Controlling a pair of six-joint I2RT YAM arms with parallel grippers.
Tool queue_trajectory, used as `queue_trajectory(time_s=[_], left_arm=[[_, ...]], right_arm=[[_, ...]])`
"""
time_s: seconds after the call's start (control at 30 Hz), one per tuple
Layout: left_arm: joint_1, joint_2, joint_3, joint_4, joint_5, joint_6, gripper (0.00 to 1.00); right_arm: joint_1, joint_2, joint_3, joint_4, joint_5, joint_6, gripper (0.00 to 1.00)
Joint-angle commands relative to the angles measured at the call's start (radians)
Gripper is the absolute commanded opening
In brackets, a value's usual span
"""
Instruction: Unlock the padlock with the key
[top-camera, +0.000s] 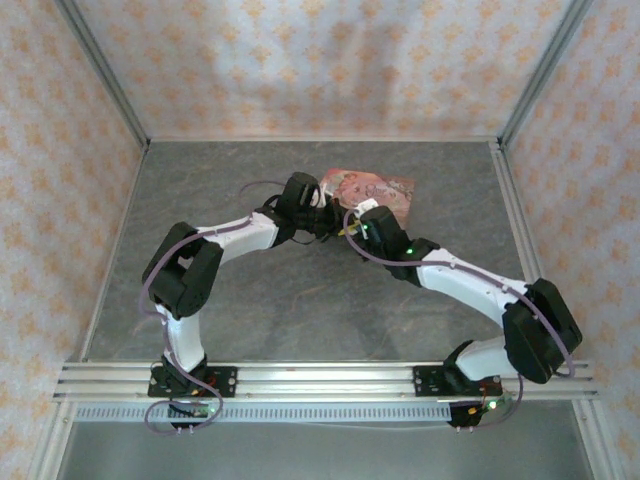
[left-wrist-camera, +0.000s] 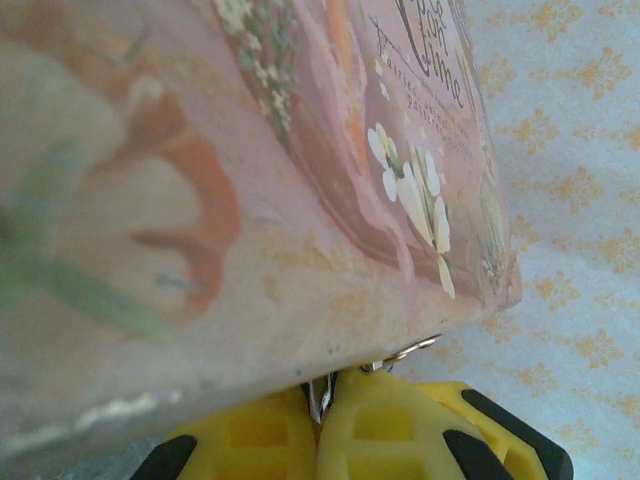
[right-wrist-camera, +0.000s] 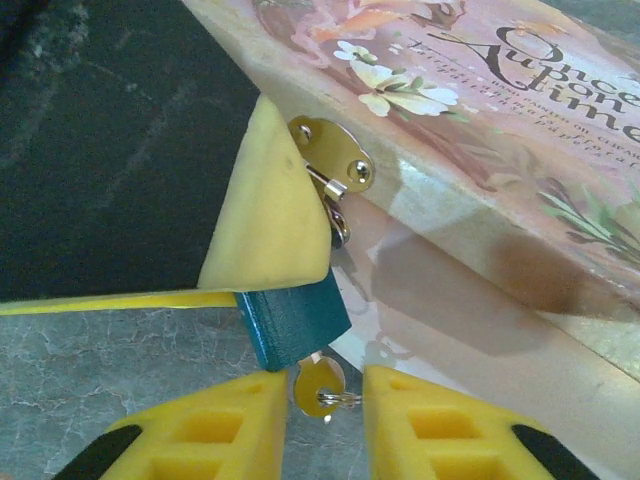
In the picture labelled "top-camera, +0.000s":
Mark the pink illustrated keepsake box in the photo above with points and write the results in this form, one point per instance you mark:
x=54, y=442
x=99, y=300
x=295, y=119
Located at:
x=390, y=192

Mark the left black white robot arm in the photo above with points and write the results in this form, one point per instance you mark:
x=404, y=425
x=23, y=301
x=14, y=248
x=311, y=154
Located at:
x=182, y=340

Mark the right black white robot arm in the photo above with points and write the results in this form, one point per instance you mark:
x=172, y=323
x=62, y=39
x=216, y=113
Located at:
x=465, y=285

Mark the small green circuit board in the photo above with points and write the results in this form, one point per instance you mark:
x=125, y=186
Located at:
x=492, y=405
x=195, y=411

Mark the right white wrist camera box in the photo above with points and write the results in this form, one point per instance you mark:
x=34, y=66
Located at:
x=366, y=204

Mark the aluminium frame side rail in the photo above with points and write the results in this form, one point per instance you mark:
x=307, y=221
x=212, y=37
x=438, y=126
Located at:
x=112, y=250
x=520, y=225

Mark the aluminium base rail beam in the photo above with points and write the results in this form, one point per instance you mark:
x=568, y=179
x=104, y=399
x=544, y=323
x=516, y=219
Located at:
x=325, y=380

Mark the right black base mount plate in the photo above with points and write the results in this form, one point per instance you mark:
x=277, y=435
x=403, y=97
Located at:
x=425, y=380

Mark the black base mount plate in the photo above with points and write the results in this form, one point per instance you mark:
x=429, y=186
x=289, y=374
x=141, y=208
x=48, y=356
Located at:
x=425, y=380
x=225, y=380

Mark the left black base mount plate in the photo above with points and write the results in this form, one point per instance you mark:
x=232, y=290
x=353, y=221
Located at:
x=225, y=380

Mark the aluminium frame post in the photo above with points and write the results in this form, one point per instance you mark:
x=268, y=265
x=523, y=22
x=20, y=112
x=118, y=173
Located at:
x=105, y=75
x=545, y=70

